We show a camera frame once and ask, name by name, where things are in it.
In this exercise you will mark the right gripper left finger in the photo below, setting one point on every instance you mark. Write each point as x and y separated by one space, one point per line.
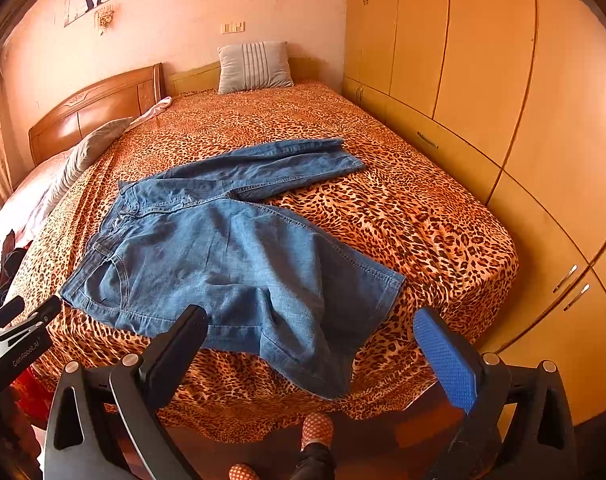
143 383

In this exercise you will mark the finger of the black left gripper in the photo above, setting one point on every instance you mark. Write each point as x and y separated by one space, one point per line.
42 316

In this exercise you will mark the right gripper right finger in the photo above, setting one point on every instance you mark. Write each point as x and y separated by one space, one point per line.
476 387

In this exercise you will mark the blue denim jeans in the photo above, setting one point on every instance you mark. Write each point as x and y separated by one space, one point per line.
272 283

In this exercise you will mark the floral duvet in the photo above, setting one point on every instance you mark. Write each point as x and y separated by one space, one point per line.
24 214

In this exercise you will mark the red dotted slipper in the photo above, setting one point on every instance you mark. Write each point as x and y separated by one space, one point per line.
242 472
317 429

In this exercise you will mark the grey pillow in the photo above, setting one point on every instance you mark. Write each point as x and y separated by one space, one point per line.
82 156

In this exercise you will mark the leopard print bedspread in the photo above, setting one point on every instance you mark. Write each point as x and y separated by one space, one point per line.
399 209

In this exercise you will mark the wooden headboard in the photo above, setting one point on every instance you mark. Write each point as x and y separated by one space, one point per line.
128 94

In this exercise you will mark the wooden wardrobe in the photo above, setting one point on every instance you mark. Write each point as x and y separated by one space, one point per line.
509 98

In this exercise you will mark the grey striped cushion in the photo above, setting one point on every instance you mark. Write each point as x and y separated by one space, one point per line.
254 66

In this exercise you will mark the wall lamp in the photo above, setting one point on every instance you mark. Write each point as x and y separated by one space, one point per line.
104 18

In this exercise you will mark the wall switch plate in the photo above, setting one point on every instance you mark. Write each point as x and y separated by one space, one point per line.
232 28

